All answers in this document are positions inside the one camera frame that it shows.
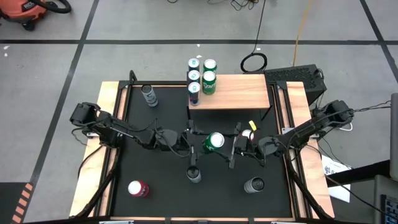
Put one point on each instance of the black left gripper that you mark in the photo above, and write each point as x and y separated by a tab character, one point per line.
169	138

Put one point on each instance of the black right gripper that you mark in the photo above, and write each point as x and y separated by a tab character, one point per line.
242	144

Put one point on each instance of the green Sprite can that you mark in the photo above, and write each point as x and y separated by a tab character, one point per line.
210	64
209	81
216	140

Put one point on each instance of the red Fanta strawberry can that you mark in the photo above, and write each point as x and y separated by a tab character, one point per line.
247	134
136	187

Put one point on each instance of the silver Celsius Arctic Vibe can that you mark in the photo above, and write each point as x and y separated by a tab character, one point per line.
149	95
254	184
193	173

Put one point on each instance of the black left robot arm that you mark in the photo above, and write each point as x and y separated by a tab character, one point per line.
124	129

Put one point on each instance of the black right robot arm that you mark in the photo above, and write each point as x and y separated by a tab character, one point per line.
304	130

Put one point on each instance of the wooden shelf with black legs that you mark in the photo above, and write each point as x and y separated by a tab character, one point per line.
239	91

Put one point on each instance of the yellow tape tag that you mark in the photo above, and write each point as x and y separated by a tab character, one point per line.
252	125

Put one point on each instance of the light wooden table side board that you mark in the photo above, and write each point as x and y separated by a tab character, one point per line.
314	174
93	161

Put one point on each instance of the black perforated computer case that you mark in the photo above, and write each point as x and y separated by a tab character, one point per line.
295	76

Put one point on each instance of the white printed paper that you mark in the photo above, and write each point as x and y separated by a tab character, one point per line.
334	169

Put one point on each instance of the black desk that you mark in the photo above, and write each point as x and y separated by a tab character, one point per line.
360	174

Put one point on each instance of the grey equipment case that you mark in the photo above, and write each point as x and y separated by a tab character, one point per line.
387	189

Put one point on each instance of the black orange striped floor mat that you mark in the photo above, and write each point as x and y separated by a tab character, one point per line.
23	199

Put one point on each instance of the orange shop vacuum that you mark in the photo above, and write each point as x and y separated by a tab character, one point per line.
21	11

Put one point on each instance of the black table frame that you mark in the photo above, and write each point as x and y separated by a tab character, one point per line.
174	83

